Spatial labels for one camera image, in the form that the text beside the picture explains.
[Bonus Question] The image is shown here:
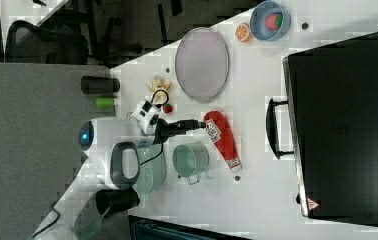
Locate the small red strawberry toy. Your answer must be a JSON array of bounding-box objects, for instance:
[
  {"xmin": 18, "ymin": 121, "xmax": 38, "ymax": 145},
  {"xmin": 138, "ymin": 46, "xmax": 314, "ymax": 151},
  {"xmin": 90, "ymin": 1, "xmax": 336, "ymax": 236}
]
[{"xmin": 163, "ymin": 104, "xmax": 173, "ymax": 114}]

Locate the green small cylinder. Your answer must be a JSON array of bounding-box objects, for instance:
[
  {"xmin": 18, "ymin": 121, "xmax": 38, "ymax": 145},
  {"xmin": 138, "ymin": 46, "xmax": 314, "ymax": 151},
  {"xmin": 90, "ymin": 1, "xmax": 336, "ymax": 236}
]
[{"xmin": 95, "ymin": 97, "xmax": 115, "ymax": 108}]

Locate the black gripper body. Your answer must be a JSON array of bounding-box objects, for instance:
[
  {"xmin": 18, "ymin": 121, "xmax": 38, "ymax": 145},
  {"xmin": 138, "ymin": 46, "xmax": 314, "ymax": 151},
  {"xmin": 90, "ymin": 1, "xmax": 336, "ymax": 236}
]
[{"xmin": 154, "ymin": 118, "xmax": 178, "ymax": 144}]

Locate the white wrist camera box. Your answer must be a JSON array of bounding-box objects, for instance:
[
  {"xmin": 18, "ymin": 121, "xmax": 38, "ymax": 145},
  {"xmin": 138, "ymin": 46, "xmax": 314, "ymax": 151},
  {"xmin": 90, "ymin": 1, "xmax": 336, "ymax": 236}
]
[{"xmin": 130, "ymin": 100, "xmax": 160, "ymax": 135}]

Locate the green perforated strainer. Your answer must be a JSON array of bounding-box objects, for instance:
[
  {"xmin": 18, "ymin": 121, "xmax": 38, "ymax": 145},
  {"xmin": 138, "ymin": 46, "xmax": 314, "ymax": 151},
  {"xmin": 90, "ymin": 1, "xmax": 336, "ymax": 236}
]
[{"xmin": 133, "ymin": 145, "xmax": 166, "ymax": 195}]

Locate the green metal pot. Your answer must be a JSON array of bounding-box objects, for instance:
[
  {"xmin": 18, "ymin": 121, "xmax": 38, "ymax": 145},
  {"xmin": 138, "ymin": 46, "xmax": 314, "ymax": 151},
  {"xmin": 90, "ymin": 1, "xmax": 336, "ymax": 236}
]
[{"xmin": 172, "ymin": 143, "xmax": 209, "ymax": 185}]

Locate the yellow banana peel toy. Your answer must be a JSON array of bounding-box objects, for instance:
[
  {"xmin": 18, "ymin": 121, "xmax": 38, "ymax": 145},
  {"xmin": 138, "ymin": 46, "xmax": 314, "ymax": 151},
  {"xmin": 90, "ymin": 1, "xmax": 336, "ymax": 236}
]
[{"xmin": 146, "ymin": 76, "xmax": 172, "ymax": 103}]

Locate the lavender oval plate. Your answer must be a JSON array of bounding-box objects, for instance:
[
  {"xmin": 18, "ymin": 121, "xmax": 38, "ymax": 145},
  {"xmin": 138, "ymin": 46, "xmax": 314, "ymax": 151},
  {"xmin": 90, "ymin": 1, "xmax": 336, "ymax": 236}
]
[{"xmin": 175, "ymin": 27, "xmax": 229, "ymax": 102}]

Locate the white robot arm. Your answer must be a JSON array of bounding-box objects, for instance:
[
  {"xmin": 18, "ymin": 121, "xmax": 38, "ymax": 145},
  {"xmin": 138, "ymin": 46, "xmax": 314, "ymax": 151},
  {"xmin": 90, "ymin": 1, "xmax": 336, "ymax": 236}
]
[{"xmin": 28, "ymin": 116, "xmax": 206, "ymax": 240}]

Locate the black toaster oven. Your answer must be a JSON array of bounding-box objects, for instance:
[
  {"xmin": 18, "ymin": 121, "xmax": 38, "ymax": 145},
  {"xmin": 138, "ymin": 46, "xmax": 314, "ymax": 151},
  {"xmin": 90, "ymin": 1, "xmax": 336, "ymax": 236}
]
[{"xmin": 282, "ymin": 32, "xmax": 378, "ymax": 227}]

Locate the strawberry toy in bowl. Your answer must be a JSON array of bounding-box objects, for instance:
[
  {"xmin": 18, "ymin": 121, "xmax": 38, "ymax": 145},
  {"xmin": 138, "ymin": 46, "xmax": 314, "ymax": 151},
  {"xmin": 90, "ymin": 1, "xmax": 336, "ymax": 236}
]
[{"xmin": 265, "ymin": 13, "xmax": 283, "ymax": 31}]

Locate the orange slice toy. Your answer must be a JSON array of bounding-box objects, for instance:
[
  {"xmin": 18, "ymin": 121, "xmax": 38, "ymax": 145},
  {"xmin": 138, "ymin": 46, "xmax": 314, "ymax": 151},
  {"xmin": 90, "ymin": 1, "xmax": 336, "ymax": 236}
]
[{"xmin": 235, "ymin": 23, "xmax": 252, "ymax": 43}]

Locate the black cylinder post upper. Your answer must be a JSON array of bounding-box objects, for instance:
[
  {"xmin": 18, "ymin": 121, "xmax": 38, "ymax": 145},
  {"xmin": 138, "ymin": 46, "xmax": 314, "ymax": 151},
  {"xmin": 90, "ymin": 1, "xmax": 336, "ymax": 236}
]
[{"xmin": 81, "ymin": 76, "xmax": 120, "ymax": 95}]

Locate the red plush ketchup bottle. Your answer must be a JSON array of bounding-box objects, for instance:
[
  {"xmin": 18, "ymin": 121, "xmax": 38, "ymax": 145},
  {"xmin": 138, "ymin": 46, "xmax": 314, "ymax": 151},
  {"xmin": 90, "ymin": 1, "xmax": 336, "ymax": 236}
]
[{"xmin": 204, "ymin": 111, "xmax": 242, "ymax": 173}]

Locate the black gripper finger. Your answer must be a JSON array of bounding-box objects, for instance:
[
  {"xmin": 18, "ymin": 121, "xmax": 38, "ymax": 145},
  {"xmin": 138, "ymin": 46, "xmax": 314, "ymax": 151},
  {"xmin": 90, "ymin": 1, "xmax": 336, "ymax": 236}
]
[
  {"xmin": 176, "ymin": 129, "xmax": 187, "ymax": 135},
  {"xmin": 177, "ymin": 119, "xmax": 206, "ymax": 129}
]

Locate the blue bowl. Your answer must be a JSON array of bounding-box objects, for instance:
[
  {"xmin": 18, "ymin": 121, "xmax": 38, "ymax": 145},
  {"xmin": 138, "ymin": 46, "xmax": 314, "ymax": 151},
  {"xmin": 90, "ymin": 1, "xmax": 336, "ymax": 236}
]
[{"xmin": 249, "ymin": 0, "xmax": 291, "ymax": 41}]

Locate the black office chair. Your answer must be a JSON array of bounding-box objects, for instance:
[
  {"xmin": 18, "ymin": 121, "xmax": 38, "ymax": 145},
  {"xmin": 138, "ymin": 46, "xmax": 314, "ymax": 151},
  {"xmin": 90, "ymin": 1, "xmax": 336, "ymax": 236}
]
[{"xmin": 5, "ymin": 20, "xmax": 89, "ymax": 65}]

